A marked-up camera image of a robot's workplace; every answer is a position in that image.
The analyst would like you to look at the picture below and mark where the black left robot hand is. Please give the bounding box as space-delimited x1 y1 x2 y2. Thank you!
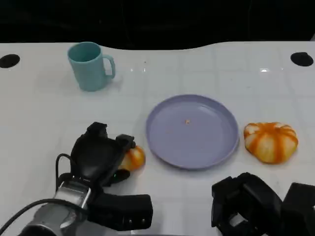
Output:
70 121 136 187

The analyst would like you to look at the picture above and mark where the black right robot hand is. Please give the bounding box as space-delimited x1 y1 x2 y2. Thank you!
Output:
211 172 284 236

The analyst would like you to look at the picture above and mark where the orange and white bread roll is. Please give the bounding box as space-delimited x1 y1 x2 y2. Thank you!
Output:
243 122 299 165
118 145 146 172

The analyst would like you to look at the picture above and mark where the pale green mug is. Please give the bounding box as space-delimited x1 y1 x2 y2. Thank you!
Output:
67 41 116 92

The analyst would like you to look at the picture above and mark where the lilac plate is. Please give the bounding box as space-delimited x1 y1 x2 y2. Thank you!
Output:
145 94 241 171

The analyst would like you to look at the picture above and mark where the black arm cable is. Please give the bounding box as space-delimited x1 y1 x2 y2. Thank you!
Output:
55 153 77 187
0 198 87 236

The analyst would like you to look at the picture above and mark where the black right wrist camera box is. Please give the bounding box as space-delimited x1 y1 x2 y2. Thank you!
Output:
280 182 315 236

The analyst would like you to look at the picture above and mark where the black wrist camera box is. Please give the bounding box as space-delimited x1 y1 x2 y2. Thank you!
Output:
280 182 315 236
87 193 153 232

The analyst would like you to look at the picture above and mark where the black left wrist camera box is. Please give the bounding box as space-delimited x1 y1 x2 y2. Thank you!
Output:
87 193 153 232

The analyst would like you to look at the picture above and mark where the black table cable hole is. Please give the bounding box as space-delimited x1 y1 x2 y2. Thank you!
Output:
0 54 21 69
290 52 314 66

